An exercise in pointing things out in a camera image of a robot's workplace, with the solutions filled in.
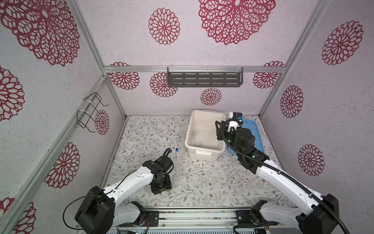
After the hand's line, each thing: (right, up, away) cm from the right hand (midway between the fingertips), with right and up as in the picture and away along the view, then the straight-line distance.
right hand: (219, 119), depth 71 cm
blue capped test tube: (-25, -20, +14) cm, 35 cm away
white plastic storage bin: (-5, -11, +36) cm, 38 cm away
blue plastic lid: (+34, -1, +42) cm, 54 cm away
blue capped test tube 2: (-22, -17, +12) cm, 31 cm away
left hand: (-27, -39, +8) cm, 48 cm away
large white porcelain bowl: (-8, -15, +31) cm, 35 cm away
